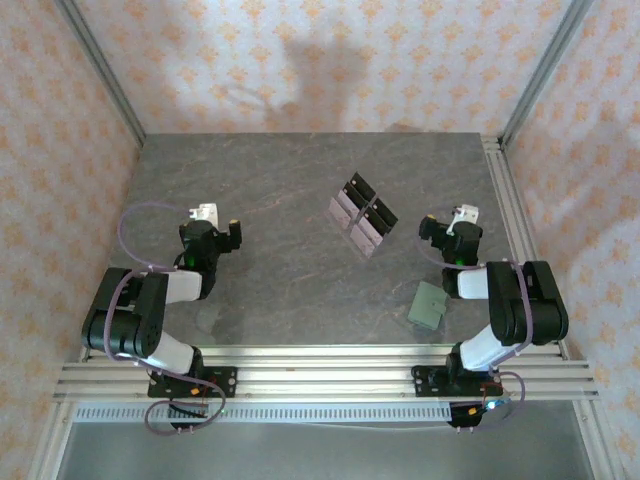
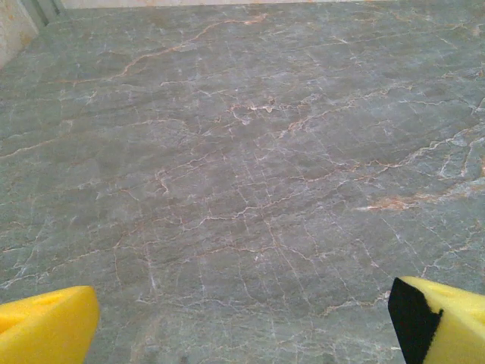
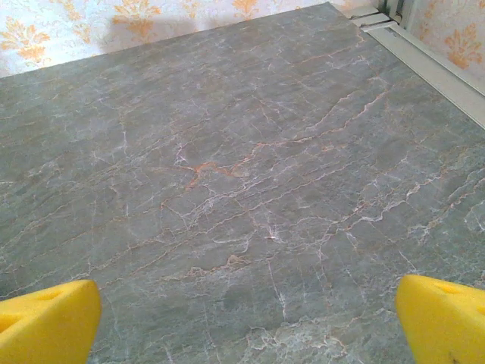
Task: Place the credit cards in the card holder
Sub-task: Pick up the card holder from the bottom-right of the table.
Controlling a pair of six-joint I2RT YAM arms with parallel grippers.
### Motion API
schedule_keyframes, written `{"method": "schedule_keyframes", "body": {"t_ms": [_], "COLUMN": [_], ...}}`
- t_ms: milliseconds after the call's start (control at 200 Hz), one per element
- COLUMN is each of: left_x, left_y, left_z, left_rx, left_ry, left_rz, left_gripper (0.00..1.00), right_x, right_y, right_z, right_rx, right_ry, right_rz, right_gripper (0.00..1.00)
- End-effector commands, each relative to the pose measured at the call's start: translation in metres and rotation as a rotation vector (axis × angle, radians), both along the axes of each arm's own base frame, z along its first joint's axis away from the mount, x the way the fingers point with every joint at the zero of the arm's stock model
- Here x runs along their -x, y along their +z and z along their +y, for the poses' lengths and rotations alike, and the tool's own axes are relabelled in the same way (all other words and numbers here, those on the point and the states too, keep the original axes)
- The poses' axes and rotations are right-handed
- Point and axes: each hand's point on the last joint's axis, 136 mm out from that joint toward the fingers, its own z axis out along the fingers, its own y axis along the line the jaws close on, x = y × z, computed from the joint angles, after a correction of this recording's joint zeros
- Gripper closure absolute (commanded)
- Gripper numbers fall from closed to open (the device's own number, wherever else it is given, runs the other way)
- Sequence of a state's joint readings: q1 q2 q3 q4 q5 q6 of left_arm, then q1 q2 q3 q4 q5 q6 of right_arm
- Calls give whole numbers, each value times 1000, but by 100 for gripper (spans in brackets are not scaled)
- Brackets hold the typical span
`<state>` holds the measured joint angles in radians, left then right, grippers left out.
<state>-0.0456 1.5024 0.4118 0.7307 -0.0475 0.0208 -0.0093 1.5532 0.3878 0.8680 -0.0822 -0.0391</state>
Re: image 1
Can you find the green card holder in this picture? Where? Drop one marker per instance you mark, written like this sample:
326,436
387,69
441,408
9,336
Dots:
426,306

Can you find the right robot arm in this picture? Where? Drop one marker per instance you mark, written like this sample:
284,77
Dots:
475,282

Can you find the black credit card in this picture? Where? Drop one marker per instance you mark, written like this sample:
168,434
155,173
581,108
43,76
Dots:
386,210
376,223
352,197
362,182

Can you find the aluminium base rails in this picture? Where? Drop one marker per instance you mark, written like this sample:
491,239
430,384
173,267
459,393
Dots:
325,380

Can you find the black controller board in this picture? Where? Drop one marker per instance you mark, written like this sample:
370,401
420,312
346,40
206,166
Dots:
190,411

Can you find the grey metal lower panel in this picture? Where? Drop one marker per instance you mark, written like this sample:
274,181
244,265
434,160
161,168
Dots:
325,455

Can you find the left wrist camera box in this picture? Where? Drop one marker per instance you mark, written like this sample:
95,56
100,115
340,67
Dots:
206,212

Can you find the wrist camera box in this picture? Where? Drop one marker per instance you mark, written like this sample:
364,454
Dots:
206,212
467,212

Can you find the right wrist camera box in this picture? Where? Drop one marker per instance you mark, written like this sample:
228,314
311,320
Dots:
467,212

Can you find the aluminium side rail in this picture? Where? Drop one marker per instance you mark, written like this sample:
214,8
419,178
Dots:
511,200

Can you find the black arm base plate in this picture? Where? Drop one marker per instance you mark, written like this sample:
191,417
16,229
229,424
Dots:
227,382
425,382

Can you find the aluminium frame post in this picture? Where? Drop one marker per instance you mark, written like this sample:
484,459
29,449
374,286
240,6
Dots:
104,75
544,75

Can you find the aluminium frame leg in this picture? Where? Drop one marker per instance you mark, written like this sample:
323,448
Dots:
50,450
600,450

